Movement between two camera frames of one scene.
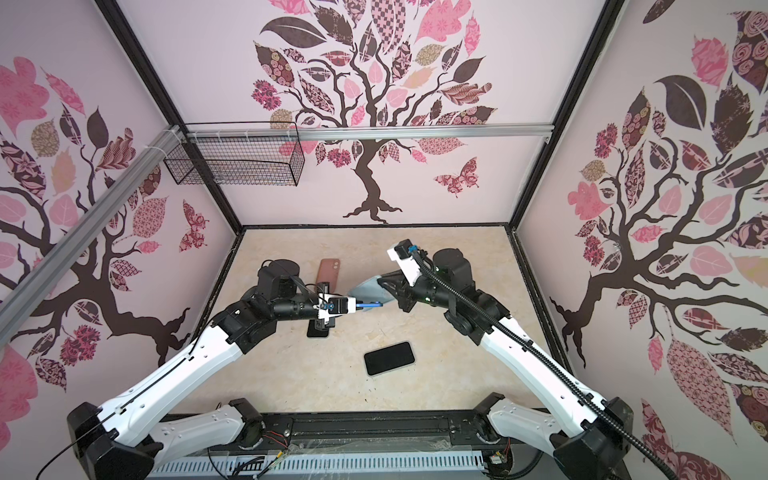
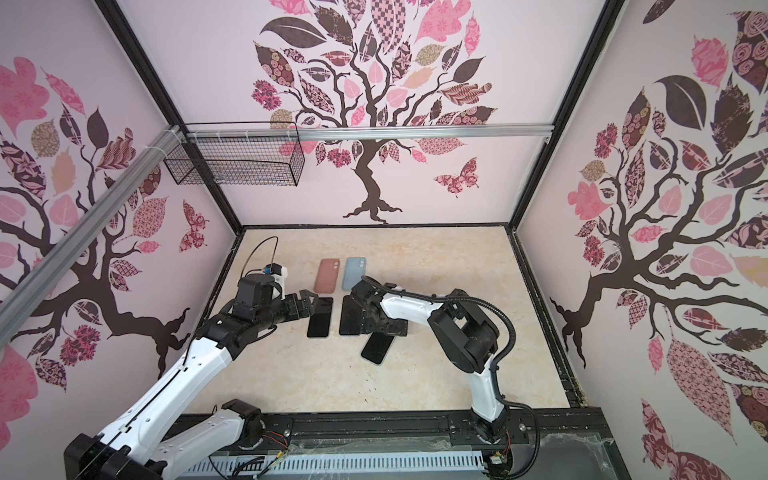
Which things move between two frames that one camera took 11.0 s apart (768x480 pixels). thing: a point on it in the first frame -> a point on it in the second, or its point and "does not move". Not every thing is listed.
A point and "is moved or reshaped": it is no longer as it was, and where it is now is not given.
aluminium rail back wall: [365, 132] does not move
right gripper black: [404, 293] -> [368, 326]
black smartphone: [389, 358] -> [377, 347]
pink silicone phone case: [328, 271] does not move
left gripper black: [323, 325] -> [307, 308]
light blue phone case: [371, 291] is moved or reshaped
